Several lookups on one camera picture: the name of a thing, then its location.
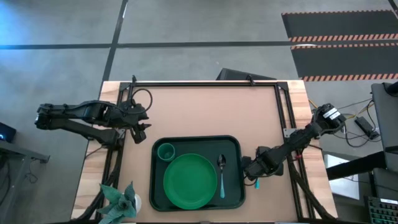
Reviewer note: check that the black aluminium table frame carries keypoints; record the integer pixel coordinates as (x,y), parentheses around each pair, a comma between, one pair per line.
(202,84)

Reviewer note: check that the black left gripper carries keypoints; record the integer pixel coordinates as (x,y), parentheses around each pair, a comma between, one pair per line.
(132,113)

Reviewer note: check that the grey monitor back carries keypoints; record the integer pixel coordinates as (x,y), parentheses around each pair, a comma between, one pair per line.
(387,124)

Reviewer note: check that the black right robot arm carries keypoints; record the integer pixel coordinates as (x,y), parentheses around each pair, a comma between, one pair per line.
(311,132)

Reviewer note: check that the green plastic cup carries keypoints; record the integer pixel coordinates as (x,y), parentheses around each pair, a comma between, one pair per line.
(166,152)

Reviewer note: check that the grey side desk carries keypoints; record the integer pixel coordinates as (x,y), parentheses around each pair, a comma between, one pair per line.
(18,155)

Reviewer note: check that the black desk beam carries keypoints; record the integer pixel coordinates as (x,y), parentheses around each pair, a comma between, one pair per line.
(354,166)

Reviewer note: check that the teal plant in white pot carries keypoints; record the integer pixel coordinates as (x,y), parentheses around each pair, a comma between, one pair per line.
(119,203)

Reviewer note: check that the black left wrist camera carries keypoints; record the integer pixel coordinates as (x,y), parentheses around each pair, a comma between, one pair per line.
(139,136)

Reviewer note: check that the black power adapter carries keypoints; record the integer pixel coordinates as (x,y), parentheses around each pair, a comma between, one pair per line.
(367,127)

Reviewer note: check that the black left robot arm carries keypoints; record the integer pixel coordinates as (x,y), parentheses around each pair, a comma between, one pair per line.
(81,121)

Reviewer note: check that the small silver frame bracket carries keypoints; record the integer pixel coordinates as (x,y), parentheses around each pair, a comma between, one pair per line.
(287,133)

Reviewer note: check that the black box behind table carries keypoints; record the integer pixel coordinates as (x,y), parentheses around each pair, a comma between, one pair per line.
(239,74)

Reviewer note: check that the black mat with orange stripes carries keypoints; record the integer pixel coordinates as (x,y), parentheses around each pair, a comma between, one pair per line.
(345,60)
(339,25)

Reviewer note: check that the black device with blue light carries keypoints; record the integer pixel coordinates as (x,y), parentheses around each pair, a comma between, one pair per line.
(6,132)

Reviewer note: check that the white box under desk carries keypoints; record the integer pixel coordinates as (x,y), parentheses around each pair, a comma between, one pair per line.
(343,183)

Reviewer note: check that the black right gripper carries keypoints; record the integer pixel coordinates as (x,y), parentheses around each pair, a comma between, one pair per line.
(262,165)

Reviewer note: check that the green plastic plate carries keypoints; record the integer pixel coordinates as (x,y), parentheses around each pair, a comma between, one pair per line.
(190,181)

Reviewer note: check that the backlit black keyboard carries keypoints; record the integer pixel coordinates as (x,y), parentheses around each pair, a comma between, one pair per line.
(384,211)

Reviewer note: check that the dark green plastic tray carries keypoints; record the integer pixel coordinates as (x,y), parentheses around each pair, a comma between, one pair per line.
(230,146)

